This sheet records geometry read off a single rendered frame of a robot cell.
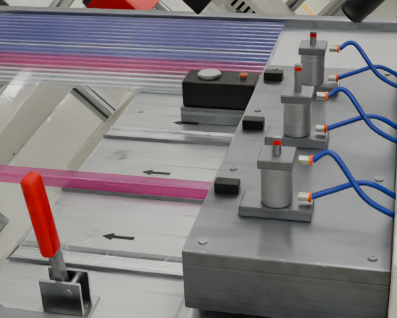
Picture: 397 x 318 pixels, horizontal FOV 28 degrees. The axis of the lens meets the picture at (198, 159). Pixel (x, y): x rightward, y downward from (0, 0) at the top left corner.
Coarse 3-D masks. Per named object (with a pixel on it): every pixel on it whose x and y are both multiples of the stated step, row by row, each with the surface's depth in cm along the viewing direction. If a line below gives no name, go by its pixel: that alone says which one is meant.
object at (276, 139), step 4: (276, 136) 53; (280, 136) 53; (276, 140) 53; (280, 140) 53; (276, 144) 53; (280, 144) 53; (276, 148) 53; (280, 148) 53; (276, 152) 53; (280, 152) 53
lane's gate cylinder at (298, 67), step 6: (294, 66) 62; (300, 66) 62; (294, 72) 62; (300, 72) 62; (294, 78) 62; (300, 78) 62; (294, 84) 63; (300, 84) 62; (294, 90) 63; (300, 90) 63
